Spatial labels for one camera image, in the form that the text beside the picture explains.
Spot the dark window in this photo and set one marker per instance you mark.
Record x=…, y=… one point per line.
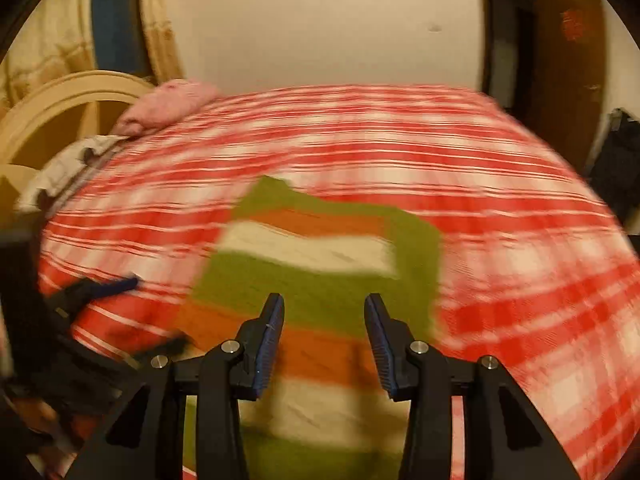
x=118, y=38

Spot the green knit sweater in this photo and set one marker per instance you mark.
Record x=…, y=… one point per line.
x=324, y=414

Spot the black folded stroller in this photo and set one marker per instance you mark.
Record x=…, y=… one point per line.
x=614, y=175

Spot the beige curtain left panel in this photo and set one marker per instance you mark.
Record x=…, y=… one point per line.
x=56, y=40

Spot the beige curtain right panel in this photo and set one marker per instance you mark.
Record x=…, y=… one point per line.
x=160, y=41

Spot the pink floral pillow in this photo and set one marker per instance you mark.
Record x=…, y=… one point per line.
x=165, y=105

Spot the red paper door decoration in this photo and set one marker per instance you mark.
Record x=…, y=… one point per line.
x=573, y=25

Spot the white brown patterned pillow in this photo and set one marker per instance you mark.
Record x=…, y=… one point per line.
x=64, y=168

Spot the cream wooden headboard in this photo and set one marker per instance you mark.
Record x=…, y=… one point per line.
x=61, y=112

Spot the brown wooden door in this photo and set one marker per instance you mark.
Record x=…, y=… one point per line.
x=565, y=97

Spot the red white plaid bed sheet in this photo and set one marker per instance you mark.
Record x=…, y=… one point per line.
x=533, y=267

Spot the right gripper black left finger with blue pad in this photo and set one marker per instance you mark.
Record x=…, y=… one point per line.
x=142, y=436

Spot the beige curtain panel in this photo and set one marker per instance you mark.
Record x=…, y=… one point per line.
x=160, y=41
x=56, y=40

